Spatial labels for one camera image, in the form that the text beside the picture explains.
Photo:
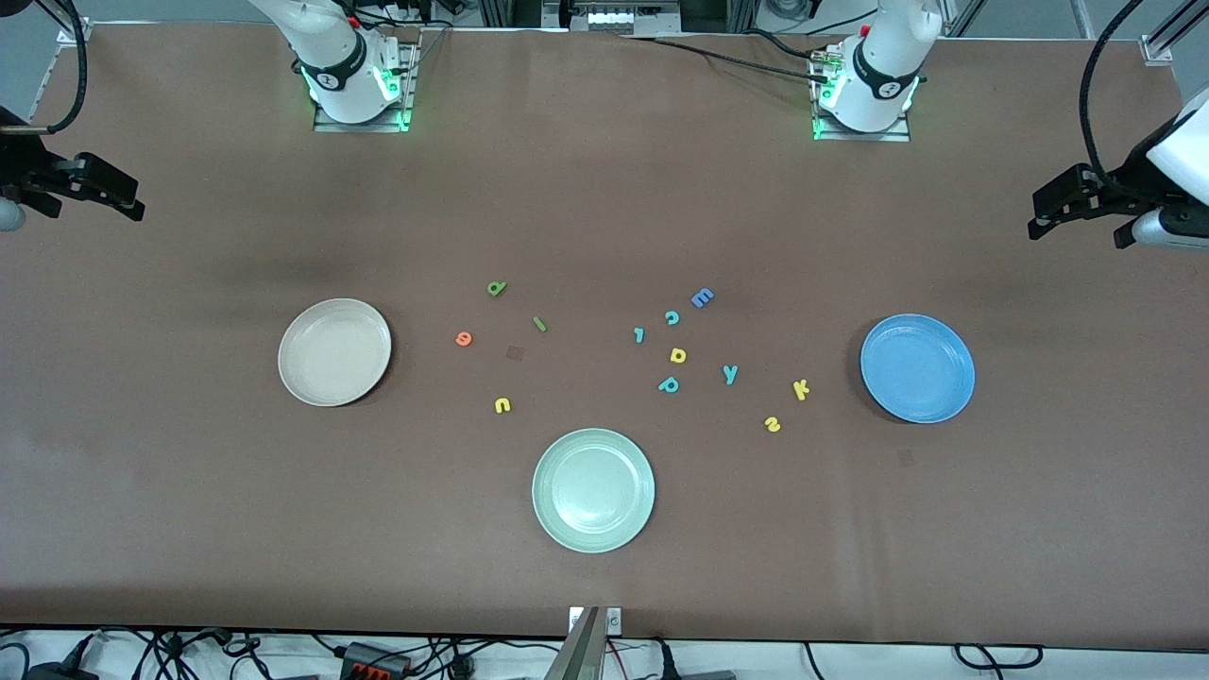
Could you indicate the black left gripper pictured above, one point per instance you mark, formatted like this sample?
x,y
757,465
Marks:
x,y
1125,183

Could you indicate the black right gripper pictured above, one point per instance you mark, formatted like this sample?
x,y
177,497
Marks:
x,y
21,166

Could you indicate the yellow letter k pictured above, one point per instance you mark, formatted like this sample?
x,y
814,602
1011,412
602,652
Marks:
x,y
800,389

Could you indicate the green letter d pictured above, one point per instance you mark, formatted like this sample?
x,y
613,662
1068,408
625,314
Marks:
x,y
497,288

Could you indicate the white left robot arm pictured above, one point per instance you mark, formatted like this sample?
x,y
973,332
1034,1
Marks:
x,y
883,57

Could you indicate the blue plate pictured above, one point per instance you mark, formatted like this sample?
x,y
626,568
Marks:
x,y
916,368

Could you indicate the beige brown plate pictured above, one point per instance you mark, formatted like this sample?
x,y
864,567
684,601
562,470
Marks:
x,y
331,354

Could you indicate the brown table cover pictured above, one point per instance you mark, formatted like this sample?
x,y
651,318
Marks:
x,y
189,519

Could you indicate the blue letter E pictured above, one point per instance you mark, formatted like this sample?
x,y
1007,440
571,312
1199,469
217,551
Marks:
x,y
703,298

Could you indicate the teal letter p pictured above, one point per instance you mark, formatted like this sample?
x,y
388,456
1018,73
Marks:
x,y
670,384

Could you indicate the silver connector block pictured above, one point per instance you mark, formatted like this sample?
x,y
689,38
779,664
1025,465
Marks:
x,y
633,21

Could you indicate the black orange power strip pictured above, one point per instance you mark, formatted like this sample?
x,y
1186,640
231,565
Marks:
x,y
373,658

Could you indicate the pale green plate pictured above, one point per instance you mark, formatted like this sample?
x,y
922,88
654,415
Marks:
x,y
593,491

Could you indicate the aluminium corner bracket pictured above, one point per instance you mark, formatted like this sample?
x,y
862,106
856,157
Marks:
x,y
1157,49
74,34

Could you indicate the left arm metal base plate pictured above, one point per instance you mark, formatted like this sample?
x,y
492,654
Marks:
x,y
893,135

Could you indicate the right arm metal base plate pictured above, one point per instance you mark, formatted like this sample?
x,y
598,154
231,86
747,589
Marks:
x,y
326,126

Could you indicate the white post mounting bracket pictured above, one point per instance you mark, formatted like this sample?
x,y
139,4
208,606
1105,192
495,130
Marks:
x,y
614,620

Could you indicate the grey metal camera post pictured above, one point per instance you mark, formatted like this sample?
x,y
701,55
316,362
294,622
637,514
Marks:
x,y
584,656

